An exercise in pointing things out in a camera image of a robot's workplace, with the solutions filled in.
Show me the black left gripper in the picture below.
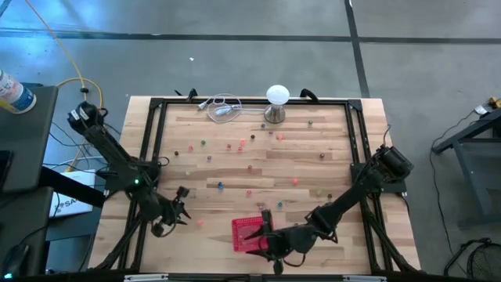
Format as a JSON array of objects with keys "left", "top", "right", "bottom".
[{"left": 150, "top": 186, "right": 193, "bottom": 236}]

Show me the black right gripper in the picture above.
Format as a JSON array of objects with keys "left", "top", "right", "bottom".
[{"left": 244, "top": 209, "right": 306, "bottom": 275}]

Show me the red slotted plastic basket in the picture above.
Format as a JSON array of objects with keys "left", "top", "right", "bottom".
[{"left": 231, "top": 215, "right": 275, "bottom": 252}]

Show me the white printed cardboard box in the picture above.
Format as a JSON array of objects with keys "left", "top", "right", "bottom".
[{"left": 49, "top": 170, "right": 97, "bottom": 219}]

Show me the black metal bar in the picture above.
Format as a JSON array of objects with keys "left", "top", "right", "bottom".
[{"left": 38, "top": 166, "right": 106, "bottom": 208}]

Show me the white globe lamp metal base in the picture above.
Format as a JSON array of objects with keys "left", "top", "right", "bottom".
[{"left": 264, "top": 84, "right": 291, "bottom": 125}]

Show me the dark grey desk top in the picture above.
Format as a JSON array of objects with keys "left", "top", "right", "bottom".
[
  {"left": 0, "top": 186, "right": 54, "bottom": 277},
  {"left": 0, "top": 84, "right": 59, "bottom": 193}
]

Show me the black computer mouse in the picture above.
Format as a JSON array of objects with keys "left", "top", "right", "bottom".
[{"left": 2, "top": 243, "right": 31, "bottom": 280}]

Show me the white bottle blue label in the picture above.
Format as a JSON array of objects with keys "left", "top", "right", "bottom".
[{"left": 0, "top": 69, "right": 38, "bottom": 114}]

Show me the black side table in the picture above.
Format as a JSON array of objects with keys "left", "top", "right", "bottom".
[{"left": 431, "top": 109, "right": 501, "bottom": 228}]

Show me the white frame bracket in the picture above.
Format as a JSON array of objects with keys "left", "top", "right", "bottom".
[
  {"left": 343, "top": 275, "right": 387, "bottom": 282},
  {"left": 124, "top": 273, "right": 169, "bottom": 282}
]

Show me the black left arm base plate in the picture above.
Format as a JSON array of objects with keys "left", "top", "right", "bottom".
[{"left": 104, "top": 158, "right": 162, "bottom": 193}]

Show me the white coiled cable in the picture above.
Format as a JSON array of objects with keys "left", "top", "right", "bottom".
[{"left": 197, "top": 92, "right": 267, "bottom": 125}]

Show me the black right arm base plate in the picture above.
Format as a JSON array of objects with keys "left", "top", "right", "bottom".
[{"left": 350, "top": 162, "right": 408, "bottom": 193}]

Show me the yellow extension cord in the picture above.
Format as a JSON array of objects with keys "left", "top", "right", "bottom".
[{"left": 23, "top": 0, "right": 105, "bottom": 173}]

